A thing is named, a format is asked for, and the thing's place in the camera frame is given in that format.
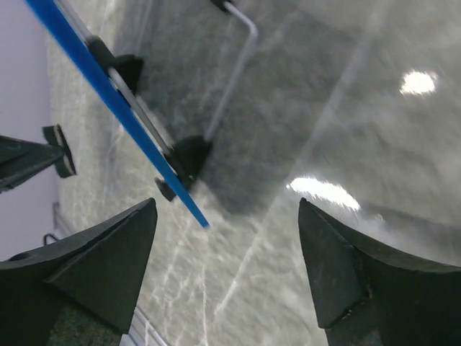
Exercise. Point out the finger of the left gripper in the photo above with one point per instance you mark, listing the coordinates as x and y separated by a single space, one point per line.
22 160

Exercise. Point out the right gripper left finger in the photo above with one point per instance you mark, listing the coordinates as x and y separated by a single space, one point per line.
34 313

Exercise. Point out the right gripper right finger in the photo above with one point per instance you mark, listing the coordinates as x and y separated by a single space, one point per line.
366 292

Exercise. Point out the blue-framed small whiteboard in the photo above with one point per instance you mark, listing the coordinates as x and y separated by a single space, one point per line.
56 24

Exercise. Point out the blue whiteboard eraser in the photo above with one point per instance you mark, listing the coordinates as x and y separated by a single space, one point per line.
64 166

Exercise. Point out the left black whiteboard stand foot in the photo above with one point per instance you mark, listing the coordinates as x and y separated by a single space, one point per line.
129 66

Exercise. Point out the black whiteboard stand foot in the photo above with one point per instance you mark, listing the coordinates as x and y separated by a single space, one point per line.
187 158
129 66

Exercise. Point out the right black whiteboard stand foot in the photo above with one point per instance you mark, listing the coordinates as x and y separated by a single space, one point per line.
187 158

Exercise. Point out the silver wire easel stand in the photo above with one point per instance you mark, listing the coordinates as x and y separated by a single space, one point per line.
121 86

